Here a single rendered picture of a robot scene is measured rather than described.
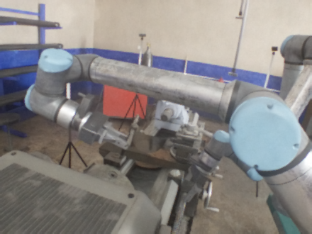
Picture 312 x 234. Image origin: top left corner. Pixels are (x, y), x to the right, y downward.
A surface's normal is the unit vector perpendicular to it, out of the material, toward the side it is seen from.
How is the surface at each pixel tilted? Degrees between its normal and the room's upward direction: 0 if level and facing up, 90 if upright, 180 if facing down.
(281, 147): 85
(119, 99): 90
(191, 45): 90
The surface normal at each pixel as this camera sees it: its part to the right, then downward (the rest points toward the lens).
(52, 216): 0.11, -0.93
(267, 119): -0.51, 0.16
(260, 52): -0.28, 0.30
